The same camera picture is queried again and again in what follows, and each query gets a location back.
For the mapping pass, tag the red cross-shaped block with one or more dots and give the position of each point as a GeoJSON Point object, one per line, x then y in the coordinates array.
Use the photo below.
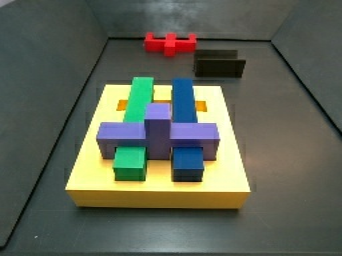
{"type": "Point", "coordinates": [170, 45]}

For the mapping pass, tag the green long bar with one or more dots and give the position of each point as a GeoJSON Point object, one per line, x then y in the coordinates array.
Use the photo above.
{"type": "Point", "coordinates": [130, 159]}

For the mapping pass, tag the blue long bar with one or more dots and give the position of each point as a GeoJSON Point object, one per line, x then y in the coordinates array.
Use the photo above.
{"type": "Point", "coordinates": [187, 158]}

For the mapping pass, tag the black block holder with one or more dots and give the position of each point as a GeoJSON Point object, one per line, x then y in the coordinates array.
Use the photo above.
{"type": "Point", "coordinates": [218, 63]}

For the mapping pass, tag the yellow base board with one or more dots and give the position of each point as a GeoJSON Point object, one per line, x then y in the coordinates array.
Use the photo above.
{"type": "Point", "coordinates": [223, 189]}

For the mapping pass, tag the purple cross-shaped block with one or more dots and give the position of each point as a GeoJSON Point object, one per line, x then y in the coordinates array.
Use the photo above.
{"type": "Point", "coordinates": [159, 134]}

